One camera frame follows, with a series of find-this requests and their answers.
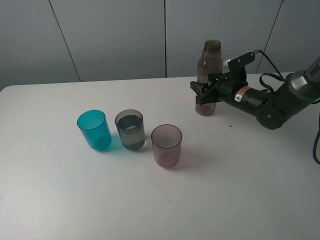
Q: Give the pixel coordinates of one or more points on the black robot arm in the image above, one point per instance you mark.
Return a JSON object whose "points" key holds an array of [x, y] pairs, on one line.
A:
{"points": [[271, 108]]}

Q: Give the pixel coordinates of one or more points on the pink translucent plastic cup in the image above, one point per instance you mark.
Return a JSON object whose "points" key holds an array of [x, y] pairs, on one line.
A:
{"points": [[166, 145]]}

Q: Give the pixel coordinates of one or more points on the brown translucent water bottle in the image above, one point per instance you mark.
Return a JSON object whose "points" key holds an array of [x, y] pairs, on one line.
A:
{"points": [[210, 62]]}

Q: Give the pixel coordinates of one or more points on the grey translucent plastic cup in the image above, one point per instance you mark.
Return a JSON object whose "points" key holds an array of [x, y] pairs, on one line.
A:
{"points": [[130, 127]]}

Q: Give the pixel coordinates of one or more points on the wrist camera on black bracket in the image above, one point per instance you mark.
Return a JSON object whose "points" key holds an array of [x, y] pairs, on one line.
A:
{"points": [[236, 68]]}

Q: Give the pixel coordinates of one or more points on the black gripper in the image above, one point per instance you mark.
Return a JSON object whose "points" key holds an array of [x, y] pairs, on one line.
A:
{"points": [[225, 89]]}

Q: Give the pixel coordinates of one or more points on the teal translucent plastic cup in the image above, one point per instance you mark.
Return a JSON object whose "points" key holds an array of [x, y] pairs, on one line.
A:
{"points": [[94, 127]]}

